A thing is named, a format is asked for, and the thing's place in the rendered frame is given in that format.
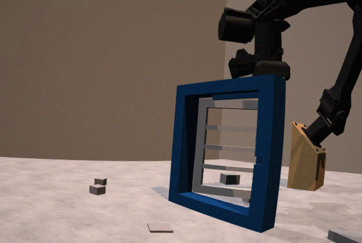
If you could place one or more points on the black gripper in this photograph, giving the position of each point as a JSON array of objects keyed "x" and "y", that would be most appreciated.
[{"x": 271, "y": 62}]

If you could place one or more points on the blue rectangular frame with grey horizontal bars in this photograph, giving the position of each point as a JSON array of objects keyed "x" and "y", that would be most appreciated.
[{"x": 263, "y": 197}]

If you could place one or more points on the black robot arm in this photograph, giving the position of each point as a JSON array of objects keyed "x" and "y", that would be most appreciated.
[{"x": 260, "y": 20}]

